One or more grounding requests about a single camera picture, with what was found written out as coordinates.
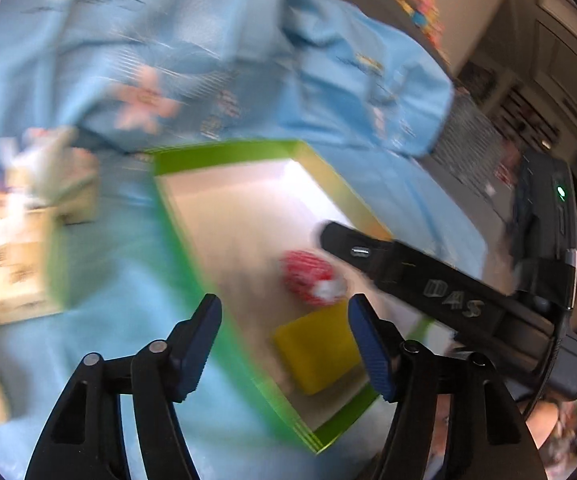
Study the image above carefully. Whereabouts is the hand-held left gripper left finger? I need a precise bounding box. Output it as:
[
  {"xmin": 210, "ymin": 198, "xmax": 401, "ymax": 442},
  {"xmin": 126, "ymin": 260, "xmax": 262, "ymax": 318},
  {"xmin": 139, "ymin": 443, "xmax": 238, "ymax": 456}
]
[{"xmin": 24, "ymin": 293, "xmax": 223, "ymax": 480}]

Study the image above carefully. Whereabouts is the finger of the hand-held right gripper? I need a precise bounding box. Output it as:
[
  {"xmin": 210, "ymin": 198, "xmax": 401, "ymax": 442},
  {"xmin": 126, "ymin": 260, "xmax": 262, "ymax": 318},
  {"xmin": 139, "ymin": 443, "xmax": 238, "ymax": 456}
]
[{"xmin": 321, "ymin": 221, "xmax": 399, "ymax": 286}]

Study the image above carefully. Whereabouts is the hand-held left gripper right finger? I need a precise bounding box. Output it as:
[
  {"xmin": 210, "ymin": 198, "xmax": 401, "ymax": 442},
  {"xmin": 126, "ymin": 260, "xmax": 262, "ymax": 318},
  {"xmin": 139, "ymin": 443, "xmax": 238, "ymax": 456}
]
[{"xmin": 347, "ymin": 294, "xmax": 549, "ymax": 480}]

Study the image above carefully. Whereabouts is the red and white soft ball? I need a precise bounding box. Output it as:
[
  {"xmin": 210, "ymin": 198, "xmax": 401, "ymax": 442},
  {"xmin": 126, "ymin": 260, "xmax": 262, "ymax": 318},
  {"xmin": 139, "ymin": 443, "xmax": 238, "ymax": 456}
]
[{"xmin": 279, "ymin": 250, "xmax": 349, "ymax": 307}]

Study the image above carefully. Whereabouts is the yellow sponge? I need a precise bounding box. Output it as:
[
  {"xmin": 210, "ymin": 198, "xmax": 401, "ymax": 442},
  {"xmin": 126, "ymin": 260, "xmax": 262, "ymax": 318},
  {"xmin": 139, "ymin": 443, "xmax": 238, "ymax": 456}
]
[{"xmin": 273, "ymin": 302, "xmax": 369, "ymax": 396}]

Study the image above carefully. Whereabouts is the green cardboard box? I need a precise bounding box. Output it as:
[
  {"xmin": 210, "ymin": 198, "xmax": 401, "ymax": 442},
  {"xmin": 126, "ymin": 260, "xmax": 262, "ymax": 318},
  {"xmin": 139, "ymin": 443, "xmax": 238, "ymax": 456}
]
[{"xmin": 149, "ymin": 139, "xmax": 449, "ymax": 456}]

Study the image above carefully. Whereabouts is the grey knitted cushion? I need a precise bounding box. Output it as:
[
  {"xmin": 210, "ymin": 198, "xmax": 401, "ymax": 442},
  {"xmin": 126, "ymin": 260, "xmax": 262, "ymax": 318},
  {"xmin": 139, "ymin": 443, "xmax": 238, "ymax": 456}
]
[{"xmin": 431, "ymin": 95, "xmax": 511, "ymax": 188}]

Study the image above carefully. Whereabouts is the dark bookshelf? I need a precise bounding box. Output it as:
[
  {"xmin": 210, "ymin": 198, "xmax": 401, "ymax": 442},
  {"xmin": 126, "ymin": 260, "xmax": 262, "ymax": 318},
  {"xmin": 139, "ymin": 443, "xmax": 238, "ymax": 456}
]
[{"xmin": 458, "ymin": 60, "xmax": 569, "ymax": 161}]

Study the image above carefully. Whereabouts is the large cream tissue pack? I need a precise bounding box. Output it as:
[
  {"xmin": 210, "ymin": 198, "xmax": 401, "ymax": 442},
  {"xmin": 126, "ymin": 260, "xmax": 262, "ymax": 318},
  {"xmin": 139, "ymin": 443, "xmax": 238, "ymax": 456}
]
[{"xmin": 0, "ymin": 205, "xmax": 69, "ymax": 326}]

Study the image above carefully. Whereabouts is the small cream tissue pack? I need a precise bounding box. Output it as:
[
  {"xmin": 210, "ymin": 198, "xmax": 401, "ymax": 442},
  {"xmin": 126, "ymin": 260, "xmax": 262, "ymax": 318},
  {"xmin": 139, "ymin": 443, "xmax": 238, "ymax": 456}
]
[{"xmin": 0, "ymin": 127, "xmax": 102, "ymax": 226}]

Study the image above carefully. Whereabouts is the pile of colourful plush toys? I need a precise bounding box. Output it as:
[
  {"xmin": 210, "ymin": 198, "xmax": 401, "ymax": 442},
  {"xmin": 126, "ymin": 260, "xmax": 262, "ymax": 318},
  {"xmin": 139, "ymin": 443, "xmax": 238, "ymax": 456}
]
[{"xmin": 388, "ymin": 0, "xmax": 450, "ymax": 53}]

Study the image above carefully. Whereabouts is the light blue floral bedsheet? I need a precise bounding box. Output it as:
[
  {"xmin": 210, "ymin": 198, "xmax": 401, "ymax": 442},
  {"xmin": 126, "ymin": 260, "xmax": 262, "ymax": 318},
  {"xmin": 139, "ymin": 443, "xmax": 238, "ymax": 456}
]
[{"xmin": 0, "ymin": 0, "xmax": 489, "ymax": 480}]

